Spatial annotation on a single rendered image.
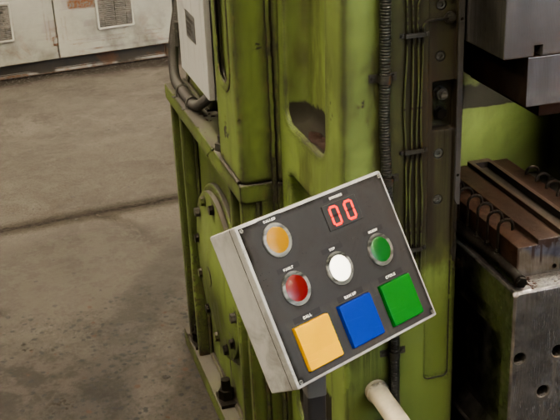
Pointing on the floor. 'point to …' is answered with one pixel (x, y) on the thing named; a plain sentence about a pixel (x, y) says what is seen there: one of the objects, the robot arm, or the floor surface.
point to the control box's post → (315, 400)
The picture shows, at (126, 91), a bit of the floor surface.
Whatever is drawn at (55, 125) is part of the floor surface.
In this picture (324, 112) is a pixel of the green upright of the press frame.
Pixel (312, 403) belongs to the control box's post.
